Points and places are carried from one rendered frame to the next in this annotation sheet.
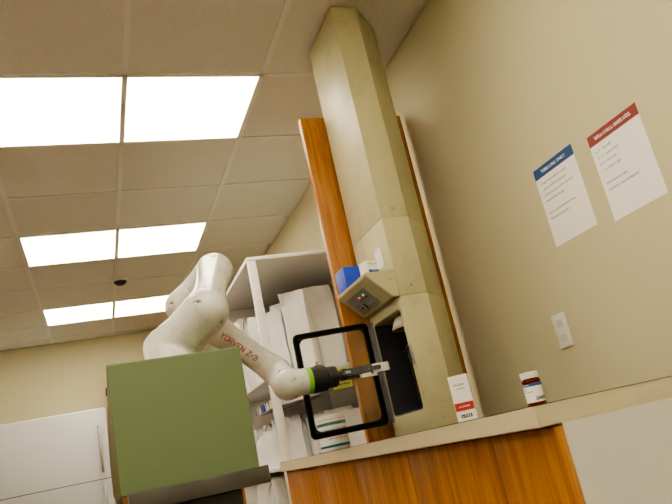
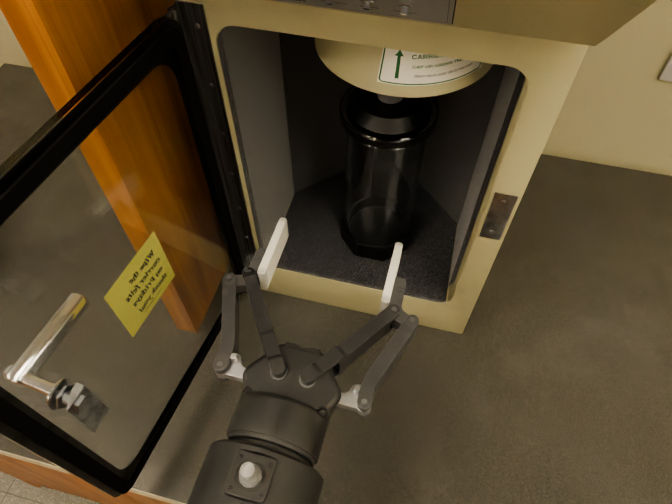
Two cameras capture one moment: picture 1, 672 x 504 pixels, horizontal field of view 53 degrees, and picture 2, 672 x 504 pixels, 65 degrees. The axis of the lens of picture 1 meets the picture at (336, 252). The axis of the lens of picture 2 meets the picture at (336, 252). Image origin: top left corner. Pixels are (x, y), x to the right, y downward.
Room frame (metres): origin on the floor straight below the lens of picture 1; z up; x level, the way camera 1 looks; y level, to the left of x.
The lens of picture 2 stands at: (2.32, 0.18, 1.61)
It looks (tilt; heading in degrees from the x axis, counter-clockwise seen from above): 55 degrees down; 306
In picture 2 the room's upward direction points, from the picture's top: straight up
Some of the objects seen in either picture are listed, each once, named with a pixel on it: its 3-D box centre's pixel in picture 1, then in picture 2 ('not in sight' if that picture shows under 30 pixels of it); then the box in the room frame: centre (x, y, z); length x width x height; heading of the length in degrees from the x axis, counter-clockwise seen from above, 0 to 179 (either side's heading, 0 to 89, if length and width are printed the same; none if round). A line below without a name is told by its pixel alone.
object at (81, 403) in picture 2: not in sight; (84, 407); (2.57, 0.19, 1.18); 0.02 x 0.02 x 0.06; 14
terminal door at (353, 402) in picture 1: (340, 379); (140, 294); (2.61, 0.09, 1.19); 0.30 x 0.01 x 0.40; 104
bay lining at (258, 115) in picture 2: (426, 358); (381, 120); (2.56, -0.25, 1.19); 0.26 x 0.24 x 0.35; 22
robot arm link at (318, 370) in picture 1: (318, 378); (256, 492); (2.41, 0.16, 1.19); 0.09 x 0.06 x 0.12; 21
